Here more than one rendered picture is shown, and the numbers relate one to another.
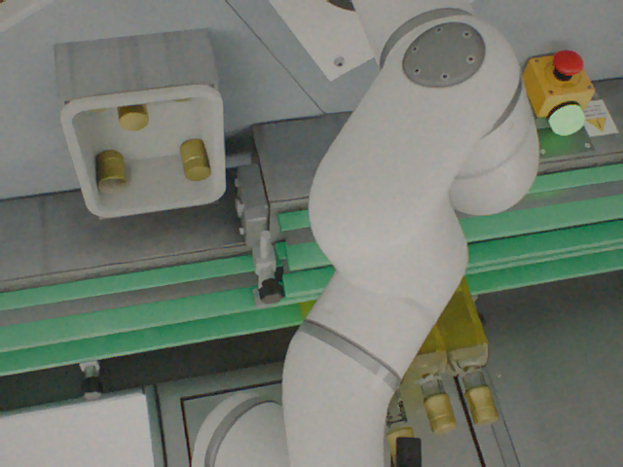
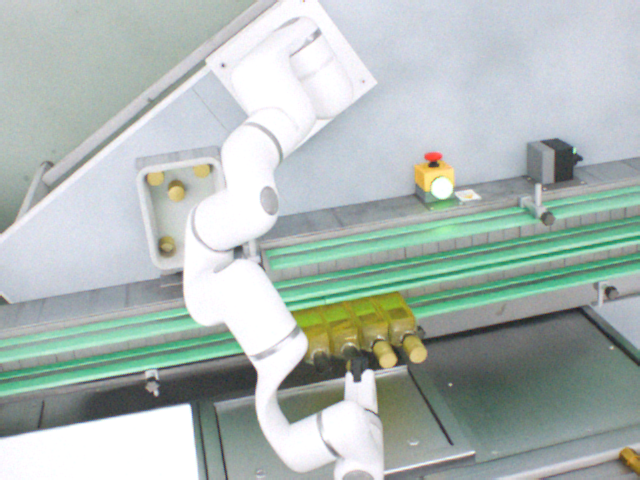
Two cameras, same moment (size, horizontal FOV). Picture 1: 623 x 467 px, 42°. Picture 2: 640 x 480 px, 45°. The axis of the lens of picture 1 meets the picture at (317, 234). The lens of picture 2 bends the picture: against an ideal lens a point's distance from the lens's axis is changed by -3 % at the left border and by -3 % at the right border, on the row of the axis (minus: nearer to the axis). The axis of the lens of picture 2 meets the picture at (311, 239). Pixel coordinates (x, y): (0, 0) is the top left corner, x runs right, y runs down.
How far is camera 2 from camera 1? 0.96 m
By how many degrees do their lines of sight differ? 36
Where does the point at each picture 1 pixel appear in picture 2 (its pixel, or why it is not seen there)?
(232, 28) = not seen: hidden behind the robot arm
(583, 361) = (514, 371)
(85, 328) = (147, 330)
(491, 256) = (412, 273)
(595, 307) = (521, 346)
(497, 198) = (328, 92)
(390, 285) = (266, 96)
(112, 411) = (167, 413)
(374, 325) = (262, 117)
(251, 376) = not seen: hidden behind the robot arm
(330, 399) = (240, 137)
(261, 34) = not seen: hidden behind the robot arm
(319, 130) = (292, 218)
